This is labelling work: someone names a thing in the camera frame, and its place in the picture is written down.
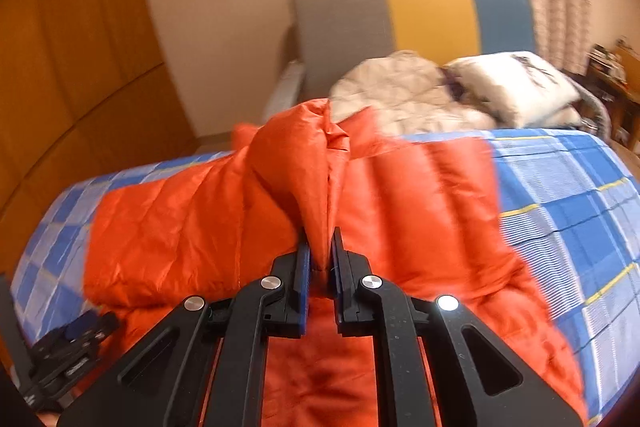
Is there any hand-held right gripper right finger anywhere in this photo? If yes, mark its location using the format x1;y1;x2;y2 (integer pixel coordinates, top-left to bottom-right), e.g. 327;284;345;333
330;227;583;427

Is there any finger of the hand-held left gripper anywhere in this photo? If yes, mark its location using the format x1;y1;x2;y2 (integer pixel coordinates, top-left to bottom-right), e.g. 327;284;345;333
60;311;121;348

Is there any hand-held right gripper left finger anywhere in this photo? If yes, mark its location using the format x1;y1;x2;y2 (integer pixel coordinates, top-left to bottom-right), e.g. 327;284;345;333
57;227;312;427

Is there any orange down jacket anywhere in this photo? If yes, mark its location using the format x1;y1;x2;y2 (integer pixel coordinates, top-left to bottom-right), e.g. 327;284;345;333
82;98;588;427

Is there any white bedside panel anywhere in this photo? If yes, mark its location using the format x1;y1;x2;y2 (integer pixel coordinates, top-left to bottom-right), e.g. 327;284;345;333
260;59;307;124

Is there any beige quilted blanket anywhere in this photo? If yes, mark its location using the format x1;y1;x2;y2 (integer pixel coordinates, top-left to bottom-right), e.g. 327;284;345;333
327;50;498;138

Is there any blue plaid bed sheet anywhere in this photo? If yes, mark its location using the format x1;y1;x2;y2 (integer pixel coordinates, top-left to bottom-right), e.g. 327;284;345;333
10;129;640;427

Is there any white pillow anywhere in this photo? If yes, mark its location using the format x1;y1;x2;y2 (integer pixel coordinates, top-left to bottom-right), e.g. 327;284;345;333
442;52;583;128

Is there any wooden wardrobe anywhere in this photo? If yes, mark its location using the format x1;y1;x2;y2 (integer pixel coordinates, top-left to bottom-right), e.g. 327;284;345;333
0;0;201;278

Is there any grey garment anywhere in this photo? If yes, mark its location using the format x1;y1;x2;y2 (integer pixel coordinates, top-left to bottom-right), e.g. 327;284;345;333
570;82;613;142

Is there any wooden desk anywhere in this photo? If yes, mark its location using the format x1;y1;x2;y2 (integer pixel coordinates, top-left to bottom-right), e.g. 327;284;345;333
582;47;640;148

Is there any clutter on desk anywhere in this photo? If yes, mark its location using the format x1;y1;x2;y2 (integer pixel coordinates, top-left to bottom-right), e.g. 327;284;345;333
590;38;628;82

